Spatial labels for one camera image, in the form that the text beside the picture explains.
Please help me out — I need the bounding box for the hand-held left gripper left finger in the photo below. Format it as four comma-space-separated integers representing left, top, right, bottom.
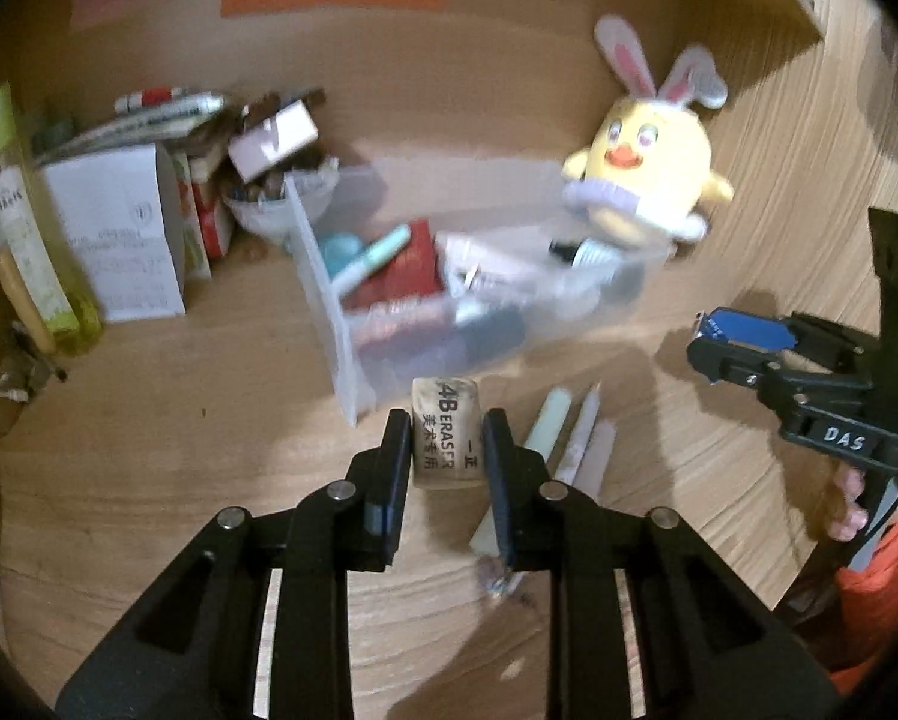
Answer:
55, 409, 414, 720

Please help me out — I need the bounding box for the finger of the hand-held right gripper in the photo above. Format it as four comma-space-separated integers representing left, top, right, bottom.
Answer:
685, 337, 870, 428
693, 306, 881, 376

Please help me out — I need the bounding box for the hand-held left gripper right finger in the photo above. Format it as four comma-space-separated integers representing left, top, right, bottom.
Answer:
481, 406, 844, 720

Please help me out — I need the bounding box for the beige eraser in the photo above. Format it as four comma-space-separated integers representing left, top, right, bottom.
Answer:
410, 376, 487, 492

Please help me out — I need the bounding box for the clear plastic bin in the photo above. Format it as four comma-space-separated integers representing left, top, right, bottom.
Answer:
284, 157, 679, 428

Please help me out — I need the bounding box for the red foil packet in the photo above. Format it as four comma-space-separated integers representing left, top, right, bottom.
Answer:
344, 219, 450, 316

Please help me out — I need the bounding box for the blue tape roll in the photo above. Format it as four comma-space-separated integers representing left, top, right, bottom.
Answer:
320, 232, 365, 280

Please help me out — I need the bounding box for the person's right hand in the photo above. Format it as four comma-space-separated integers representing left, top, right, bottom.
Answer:
828, 465, 870, 542

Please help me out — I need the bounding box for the white marker pen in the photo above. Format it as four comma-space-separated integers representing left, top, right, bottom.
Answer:
554, 381, 604, 488

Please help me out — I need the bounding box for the pale pink pen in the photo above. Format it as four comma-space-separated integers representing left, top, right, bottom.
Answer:
573, 420, 616, 500

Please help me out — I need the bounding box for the yellow chick plush toy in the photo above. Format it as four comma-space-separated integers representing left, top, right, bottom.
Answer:
561, 13, 735, 248

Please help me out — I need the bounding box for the teal capped pen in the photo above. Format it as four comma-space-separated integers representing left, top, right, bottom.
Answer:
333, 223, 412, 293

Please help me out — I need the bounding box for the white bowl with items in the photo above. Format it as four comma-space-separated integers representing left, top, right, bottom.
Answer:
221, 165, 343, 248

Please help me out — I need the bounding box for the small white box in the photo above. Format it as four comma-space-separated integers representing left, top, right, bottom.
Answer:
228, 100, 320, 182

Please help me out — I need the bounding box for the white paper carton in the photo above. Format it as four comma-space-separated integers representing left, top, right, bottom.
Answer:
0, 142, 189, 323

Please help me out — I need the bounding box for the stack of books and papers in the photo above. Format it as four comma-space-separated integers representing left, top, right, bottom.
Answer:
32, 90, 330, 263

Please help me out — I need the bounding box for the red and white marker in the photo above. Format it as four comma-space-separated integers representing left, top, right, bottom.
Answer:
113, 88, 229, 119

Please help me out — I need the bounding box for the pastel braided hair tie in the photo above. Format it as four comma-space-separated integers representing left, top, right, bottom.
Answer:
477, 556, 534, 602

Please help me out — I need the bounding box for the wooden handle tool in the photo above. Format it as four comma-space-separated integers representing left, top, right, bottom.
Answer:
0, 247, 58, 357

